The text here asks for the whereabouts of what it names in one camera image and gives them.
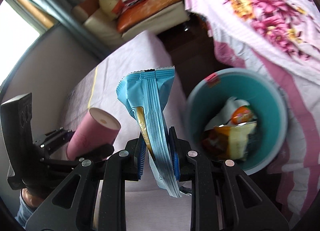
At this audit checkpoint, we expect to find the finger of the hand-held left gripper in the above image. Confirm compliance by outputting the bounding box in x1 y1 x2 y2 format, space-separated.
43 143 115 169
33 127 75 157

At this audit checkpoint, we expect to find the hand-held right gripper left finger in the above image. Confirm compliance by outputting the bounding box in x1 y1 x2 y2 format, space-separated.
25 137 148 231

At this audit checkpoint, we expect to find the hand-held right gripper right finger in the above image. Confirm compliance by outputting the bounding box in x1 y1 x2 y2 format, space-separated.
168 126 291 231

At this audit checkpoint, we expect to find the pink paper cup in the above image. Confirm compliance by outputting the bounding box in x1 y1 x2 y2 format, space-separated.
64 107 121 162

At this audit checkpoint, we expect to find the teal plastic bin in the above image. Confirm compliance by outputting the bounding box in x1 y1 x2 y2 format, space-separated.
186 68 289 175

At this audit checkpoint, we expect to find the light blue snack wrapper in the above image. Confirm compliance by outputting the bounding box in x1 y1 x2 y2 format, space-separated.
116 66 183 198

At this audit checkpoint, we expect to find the yellow brown snack wrapper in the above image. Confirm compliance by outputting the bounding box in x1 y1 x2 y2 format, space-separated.
201 121 258 163

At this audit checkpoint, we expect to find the person's left forearm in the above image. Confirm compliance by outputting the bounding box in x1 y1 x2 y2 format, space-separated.
15 197 38 229

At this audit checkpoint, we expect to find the person's left hand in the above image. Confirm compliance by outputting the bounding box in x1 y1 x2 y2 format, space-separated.
20 187 50 208

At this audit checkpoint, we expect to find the purple grey bed sheet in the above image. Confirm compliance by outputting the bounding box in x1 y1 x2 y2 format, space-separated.
60 31 193 231

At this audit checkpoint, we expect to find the window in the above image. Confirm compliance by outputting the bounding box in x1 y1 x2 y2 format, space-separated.
0 0 54 84

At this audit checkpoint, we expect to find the cream sofa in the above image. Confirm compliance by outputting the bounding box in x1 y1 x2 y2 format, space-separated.
72 0 189 47

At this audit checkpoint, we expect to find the grey curtain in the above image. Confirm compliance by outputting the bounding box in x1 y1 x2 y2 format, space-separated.
12 0 111 59

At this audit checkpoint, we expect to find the brown cream plush pillow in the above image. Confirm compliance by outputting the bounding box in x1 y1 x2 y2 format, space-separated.
72 0 99 23

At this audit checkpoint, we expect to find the orange seat cushion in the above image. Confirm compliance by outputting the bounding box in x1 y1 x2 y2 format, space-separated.
116 0 183 33

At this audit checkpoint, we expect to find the yellow plush pillow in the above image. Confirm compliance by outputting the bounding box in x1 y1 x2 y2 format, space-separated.
99 0 124 20

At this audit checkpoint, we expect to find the pink floral blanket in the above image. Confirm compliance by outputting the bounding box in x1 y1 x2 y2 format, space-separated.
184 0 320 223

